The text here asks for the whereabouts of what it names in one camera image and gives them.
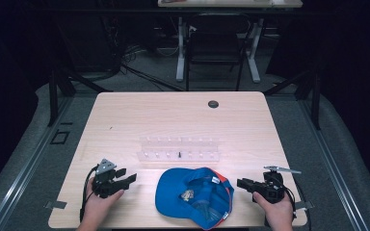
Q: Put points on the small black screw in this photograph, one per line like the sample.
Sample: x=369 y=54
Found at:
x=179 y=154

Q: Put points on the clear acrylic peg rack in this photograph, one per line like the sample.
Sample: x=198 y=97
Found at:
x=179 y=150

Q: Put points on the person's left hand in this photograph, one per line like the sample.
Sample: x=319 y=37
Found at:
x=99 y=205

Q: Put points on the black chair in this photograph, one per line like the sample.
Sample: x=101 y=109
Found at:
x=215 y=45

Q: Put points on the black metal stand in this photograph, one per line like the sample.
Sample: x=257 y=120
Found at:
x=54 y=96
x=314 y=96

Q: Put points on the aluminium floor rail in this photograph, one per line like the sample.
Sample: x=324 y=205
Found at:
x=332 y=166
x=29 y=166

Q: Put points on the grey tape strip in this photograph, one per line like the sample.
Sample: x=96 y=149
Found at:
x=56 y=204
x=305 y=205

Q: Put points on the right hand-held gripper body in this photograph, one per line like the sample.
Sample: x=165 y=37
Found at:
x=269 y=189

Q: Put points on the white-legged desk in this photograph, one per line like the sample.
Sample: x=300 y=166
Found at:
x=231 y=3

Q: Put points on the person's right hand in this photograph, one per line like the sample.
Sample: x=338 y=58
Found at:
x=277 y=210

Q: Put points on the blue baseball cap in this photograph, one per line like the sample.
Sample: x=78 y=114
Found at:
x=192 y=197

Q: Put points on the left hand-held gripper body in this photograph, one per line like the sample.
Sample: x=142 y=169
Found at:
x=104 y=184

